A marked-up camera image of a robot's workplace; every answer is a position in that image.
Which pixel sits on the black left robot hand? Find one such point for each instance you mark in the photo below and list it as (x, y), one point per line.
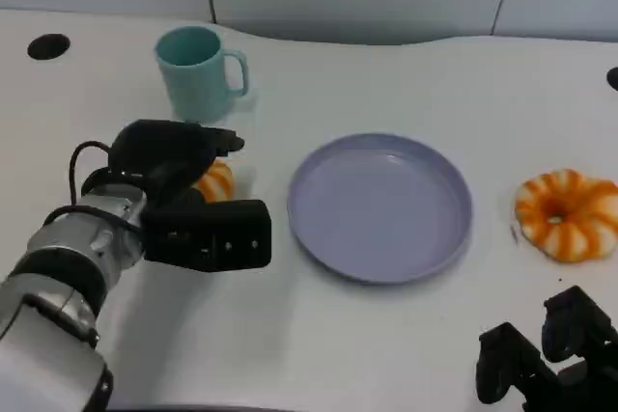
(159, 151)

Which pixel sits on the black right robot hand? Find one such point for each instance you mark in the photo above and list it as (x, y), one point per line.
(584, 368)

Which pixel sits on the orange white pumpkin-shaped bread roll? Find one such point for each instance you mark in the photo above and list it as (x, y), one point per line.
(217, 183)

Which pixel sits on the pale green mug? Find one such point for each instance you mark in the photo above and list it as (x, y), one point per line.
(198, 89)

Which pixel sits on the black table grommet hole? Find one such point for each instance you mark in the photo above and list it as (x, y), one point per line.
(48, 46)

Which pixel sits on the lilac plate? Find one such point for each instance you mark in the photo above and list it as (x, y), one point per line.
(381, 209)

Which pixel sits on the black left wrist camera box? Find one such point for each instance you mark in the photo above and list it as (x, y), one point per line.
(207, 233)

